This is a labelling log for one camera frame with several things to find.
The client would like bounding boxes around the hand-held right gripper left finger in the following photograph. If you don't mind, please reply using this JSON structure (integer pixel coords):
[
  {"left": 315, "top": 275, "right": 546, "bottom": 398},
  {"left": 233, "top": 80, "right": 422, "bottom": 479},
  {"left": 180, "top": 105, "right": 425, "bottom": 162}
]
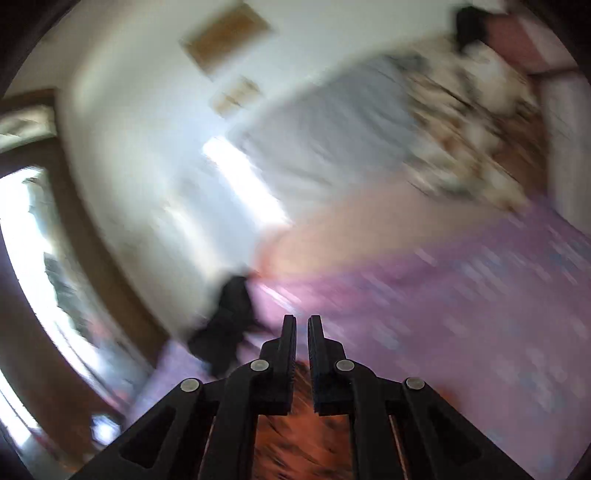
[{"left": 69, "top": 315, "right": 297, "bottom": 480}]

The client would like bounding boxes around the stained glass window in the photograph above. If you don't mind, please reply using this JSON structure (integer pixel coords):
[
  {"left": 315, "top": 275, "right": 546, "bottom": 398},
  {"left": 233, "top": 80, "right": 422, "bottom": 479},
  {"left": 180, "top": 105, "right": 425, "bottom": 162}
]
[{"left": 0, "top": 104, "right": 145, "bottom": 444}]

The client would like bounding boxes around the purple floral bed sheet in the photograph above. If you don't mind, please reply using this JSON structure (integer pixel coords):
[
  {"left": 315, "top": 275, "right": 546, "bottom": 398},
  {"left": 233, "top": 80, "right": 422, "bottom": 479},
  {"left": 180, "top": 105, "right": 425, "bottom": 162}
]
[{"left": 129, "top": 200, "right": 591, "bottom": 480}]

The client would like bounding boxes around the orange black floral cloth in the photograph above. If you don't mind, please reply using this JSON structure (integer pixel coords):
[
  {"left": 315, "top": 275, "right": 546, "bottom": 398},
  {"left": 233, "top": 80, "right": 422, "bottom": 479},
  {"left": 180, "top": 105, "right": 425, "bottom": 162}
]
[{"left": 210, "top": 359, "right": 409, "bottom": 480}]

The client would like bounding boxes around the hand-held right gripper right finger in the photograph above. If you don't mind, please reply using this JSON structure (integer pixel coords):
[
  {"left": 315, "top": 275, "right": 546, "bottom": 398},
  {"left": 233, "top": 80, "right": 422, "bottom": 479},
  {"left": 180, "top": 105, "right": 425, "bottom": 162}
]
[{"left": 307, "top": 315, "right": 536, "bottom": 480}]

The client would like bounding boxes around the dark object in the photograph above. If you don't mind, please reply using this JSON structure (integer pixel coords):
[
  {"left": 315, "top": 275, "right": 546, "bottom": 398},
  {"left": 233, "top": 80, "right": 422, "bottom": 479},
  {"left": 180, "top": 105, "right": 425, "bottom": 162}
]
[{"left": 454, "top": 6, "right": 491, "bottom": 49}]

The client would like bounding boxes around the brown cream floral blanket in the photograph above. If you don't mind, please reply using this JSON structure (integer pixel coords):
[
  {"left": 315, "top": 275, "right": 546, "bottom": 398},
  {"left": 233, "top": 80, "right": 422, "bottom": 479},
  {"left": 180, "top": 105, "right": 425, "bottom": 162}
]
[{"left": 402, "top": 37, "right": 550, "bottom": 210}]

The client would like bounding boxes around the wooden wall panel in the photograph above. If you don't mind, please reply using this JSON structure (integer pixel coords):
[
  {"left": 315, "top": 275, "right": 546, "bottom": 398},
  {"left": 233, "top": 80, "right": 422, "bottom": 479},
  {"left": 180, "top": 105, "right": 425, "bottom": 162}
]
[{"left": 179, "top": 1, "right": 274, "bottom": 75}]

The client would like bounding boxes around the grey sheet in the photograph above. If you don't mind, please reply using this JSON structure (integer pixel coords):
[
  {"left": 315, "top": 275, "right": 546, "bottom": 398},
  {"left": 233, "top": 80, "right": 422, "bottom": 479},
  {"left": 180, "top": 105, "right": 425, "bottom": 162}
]
[{"left": 228, "top": 53, "right": 430, "bottom": 220}]

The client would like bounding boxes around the pink checked mattress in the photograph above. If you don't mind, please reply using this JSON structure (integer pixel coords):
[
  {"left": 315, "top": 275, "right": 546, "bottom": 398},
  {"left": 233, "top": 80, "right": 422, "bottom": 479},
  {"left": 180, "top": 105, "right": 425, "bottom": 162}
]
[{"left": 253, "top": 182, "right": 419, "bottom": 280}]

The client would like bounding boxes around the beige wall switch plate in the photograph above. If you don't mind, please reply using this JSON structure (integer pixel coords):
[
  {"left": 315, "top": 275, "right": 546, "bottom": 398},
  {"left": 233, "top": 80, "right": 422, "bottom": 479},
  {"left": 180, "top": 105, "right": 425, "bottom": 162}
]
[{"left": 210, "top": 76, "right": 262, "bottom": 117}]

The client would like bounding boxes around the pink cloth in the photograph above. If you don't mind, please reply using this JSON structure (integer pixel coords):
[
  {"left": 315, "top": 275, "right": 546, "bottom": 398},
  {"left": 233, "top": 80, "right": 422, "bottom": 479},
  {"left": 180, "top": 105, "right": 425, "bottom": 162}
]
[{"left": 482, "top": 7, "right": 580, "bottom": 77}]

